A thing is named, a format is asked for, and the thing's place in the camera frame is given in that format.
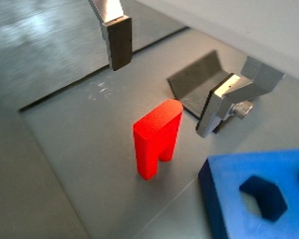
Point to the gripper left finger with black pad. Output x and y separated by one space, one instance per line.
116 27

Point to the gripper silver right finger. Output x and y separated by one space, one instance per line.
230 97

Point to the red two-legged block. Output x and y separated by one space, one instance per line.
155 133

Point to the blue shape sorter board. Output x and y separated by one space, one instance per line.
251 194

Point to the black curved holder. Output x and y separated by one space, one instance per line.
192 82

